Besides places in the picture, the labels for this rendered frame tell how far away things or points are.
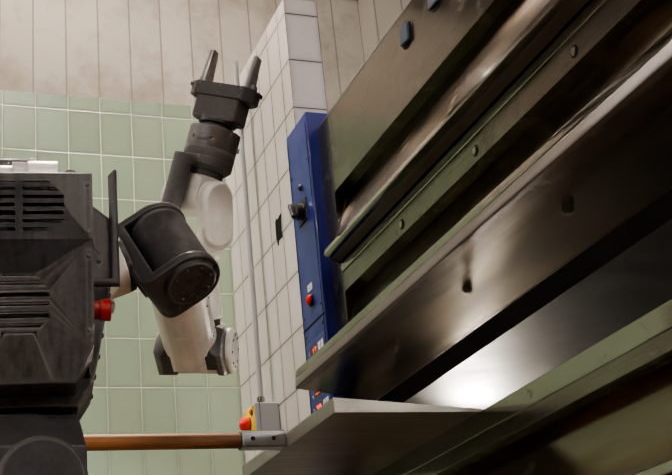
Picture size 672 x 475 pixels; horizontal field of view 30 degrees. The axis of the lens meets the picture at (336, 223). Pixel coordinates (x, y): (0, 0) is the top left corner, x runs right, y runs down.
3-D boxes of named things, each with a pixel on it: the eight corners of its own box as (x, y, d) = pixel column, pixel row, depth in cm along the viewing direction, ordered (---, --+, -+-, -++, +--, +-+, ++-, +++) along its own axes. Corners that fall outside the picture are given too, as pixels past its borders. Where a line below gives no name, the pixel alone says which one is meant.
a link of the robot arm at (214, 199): (234, 179, 209) (236, 258, 211) (199, 177, 216) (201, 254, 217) (204, 182, 205) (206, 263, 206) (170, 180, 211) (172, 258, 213)
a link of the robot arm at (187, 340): (232, 400, 208) (213, 310, 193) (156, 400, 209) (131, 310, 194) (241, 348, 216) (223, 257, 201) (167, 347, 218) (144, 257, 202)
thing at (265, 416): (270, 446, 344) (268, 411, 348) (281, 437, 336) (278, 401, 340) (245, 447, 342) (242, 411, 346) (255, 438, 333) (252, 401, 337)
